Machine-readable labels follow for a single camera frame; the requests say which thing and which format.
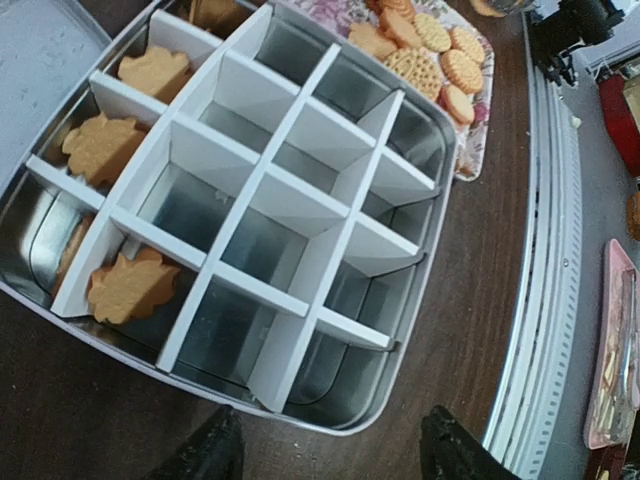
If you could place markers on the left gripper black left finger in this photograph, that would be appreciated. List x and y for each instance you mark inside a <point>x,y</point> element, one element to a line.
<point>216,450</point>

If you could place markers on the silver tin lid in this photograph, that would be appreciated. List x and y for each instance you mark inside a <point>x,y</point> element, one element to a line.
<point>42,43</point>

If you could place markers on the leaf cookie in tin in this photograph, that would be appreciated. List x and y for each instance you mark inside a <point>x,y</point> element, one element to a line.
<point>158,73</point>
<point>131,288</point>
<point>100,148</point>

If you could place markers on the red and cream box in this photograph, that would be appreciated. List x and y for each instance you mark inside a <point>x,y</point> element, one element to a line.
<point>619,122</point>

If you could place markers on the floral rectangular tray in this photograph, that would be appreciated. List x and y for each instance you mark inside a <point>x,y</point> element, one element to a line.
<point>463,54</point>

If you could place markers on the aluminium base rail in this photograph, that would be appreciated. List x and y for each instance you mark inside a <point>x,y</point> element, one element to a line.
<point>526,407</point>

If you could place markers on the pink tray with scraps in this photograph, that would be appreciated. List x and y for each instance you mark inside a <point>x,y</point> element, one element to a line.
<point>614,399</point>

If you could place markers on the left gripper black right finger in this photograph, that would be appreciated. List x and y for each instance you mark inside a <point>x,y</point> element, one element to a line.
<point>449,451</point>

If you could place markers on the grey divided cookie tin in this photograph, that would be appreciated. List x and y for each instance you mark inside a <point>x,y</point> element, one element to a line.
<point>299,184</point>

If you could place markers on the chocolate chip cookie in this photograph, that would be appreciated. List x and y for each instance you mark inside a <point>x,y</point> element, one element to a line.
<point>70,251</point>

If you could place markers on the tan sandwich biscuit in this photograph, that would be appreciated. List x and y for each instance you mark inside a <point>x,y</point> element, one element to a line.
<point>418,69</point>

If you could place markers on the leaf shaped orange cookie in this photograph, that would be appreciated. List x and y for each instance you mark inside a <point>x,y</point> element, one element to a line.
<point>369,39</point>

